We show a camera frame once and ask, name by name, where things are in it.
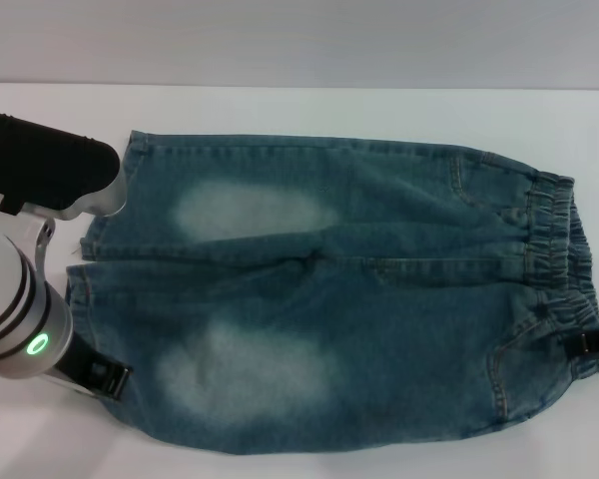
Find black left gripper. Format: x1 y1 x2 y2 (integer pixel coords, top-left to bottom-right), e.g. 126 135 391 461
52 338 134 401

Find blue denim shorts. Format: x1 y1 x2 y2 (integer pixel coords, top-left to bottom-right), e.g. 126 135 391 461
64 130 599 446

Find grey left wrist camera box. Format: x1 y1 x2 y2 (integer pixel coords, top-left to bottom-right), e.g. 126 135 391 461
0 112 129 221

